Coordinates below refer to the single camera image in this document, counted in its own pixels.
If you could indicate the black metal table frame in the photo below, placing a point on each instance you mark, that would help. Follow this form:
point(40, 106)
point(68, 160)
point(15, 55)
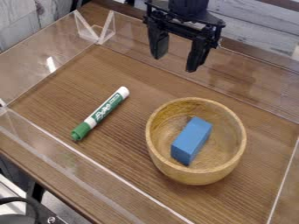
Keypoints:
point(24, 197)

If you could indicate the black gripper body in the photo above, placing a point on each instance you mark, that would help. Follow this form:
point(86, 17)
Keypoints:
point(186, 18)

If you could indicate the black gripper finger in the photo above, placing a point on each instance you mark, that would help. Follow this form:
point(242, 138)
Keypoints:
point(158, 38)
point(198, 54)

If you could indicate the brown wooden bowl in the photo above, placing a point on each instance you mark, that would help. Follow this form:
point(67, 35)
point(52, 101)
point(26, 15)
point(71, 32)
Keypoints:
point(222, 151)

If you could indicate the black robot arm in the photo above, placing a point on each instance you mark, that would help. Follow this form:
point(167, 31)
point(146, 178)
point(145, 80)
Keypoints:
point(185, 18)

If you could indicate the clear acrylic enclosure wall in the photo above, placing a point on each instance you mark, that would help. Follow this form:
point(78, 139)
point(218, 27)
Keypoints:
point(56, 77)

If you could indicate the green dry erase marker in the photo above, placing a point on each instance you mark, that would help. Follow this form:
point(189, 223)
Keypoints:
point(99, 114)

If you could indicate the blue rectangular block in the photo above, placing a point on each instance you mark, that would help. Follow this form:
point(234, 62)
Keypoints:
point(190, 141)

